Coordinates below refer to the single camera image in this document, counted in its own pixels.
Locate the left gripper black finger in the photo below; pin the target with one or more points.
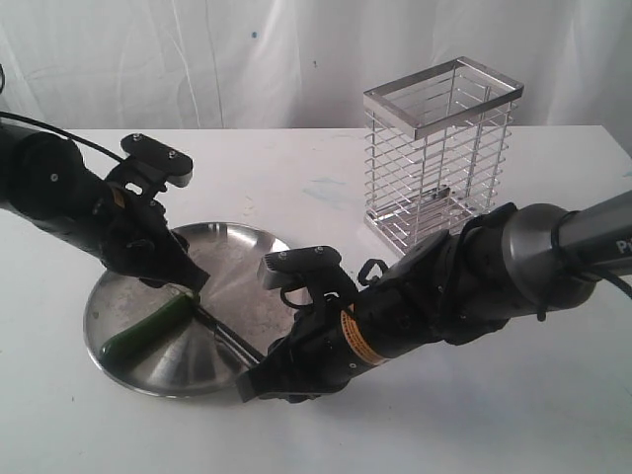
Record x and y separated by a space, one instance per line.
184 271

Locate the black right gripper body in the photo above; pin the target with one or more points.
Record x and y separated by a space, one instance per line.
326 361

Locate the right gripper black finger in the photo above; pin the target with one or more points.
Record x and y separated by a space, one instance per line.
254 384
279 360

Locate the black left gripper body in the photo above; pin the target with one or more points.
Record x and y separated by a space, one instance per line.
138 243

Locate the green cucumber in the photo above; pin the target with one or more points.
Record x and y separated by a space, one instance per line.
139 340

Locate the black handled knife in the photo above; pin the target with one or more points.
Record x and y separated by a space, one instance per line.
234 343

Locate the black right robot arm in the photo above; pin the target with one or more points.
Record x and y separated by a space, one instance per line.
450 288

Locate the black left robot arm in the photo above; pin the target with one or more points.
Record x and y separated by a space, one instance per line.
45 181

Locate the white backdrop curtain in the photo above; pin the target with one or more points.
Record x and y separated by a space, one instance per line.
239 64

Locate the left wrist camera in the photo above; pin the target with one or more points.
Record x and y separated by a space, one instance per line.
151 165

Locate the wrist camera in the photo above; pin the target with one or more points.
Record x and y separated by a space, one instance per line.
151 165
317 269

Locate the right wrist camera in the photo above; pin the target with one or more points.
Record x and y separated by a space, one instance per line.
317 269

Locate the chrome wire utensil basket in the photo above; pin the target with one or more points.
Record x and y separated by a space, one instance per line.
435 145

